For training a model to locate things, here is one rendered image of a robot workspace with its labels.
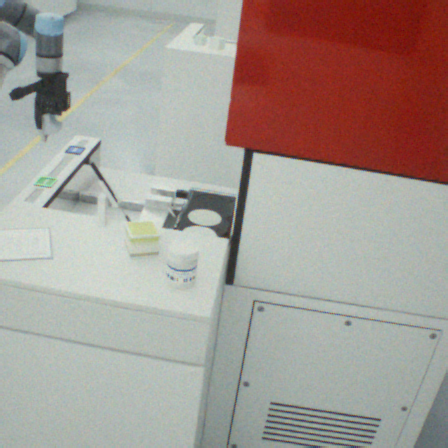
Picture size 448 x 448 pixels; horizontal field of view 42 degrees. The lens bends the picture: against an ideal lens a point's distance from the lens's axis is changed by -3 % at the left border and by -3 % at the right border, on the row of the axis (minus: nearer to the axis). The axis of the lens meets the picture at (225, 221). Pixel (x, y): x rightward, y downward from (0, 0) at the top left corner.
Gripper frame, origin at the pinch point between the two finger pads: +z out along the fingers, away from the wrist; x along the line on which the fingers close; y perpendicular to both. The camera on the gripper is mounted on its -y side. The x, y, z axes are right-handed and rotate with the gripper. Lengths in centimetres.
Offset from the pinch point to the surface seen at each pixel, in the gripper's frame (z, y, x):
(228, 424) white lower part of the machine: 84, 67, -15
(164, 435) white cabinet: 55, 51, -50
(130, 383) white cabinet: 38, 41, -50
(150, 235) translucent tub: 7, 40, -31
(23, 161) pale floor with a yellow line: 111, -102, 207
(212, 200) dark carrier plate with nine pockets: 21, 50, 18
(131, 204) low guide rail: 26.4, 23.5, 17.0
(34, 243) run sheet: 13.8, 11.5, -34.1
